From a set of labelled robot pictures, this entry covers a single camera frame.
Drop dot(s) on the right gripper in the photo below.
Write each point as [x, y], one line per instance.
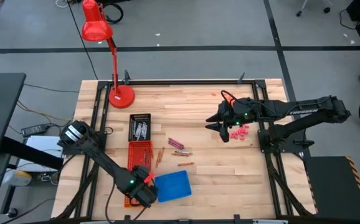
[239, 112]

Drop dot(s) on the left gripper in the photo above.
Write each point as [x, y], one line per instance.
[144, 196]

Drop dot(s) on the purple crayons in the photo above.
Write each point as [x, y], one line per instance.
[175, 146]

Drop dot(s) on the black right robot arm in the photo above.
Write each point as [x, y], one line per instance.
[304, 111]

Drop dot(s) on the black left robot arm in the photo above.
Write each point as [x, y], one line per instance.
[105, 165]

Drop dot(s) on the red tape tag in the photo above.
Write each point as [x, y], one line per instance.
[149, 178]

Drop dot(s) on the blue plastic basket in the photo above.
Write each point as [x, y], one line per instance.
[172, 186]

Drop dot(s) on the red plastic basket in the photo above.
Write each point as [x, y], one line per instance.
[134, 152]

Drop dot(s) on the black plastic basket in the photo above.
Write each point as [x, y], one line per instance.
[140, 116]

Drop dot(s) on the red desk lamp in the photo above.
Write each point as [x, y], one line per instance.
[122, 96]

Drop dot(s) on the white control box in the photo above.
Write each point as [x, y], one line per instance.
[40, 143]

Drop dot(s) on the black power adapter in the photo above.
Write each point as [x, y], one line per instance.
[33, 130]

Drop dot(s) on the white and yellow device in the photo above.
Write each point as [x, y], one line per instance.
[16, 178]

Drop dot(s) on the office chair base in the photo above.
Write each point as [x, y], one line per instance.
[327, 10]

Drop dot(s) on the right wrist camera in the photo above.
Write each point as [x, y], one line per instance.
[225, 135]

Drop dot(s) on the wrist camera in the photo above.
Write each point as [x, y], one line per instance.
[141, 172]
[225, 135]

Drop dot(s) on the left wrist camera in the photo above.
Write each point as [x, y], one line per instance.
[141, 172]

